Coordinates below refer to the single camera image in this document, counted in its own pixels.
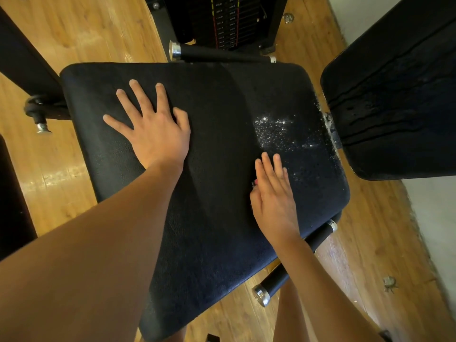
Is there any person's right hand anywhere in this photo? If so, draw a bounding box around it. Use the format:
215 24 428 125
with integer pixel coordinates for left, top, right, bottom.
249 152 302 245

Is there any person's left hand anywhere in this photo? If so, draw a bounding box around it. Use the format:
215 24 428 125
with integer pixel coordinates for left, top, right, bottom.
103 79 192 174

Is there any person's right forearm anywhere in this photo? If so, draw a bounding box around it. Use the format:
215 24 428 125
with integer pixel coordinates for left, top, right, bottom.
274 235 386 342

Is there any person's left forearm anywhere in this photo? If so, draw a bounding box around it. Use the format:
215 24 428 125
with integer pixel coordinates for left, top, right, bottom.
0 163 185 342

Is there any person's right leg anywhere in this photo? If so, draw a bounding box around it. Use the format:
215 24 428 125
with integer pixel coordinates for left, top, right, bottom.
273 277 311 342

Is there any person's leg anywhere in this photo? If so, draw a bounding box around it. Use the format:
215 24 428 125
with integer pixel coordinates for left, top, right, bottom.
273 277 311 342
162 325 188 342

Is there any person's left leg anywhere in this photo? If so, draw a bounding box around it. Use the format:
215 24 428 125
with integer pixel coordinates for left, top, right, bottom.
162 325 188 342

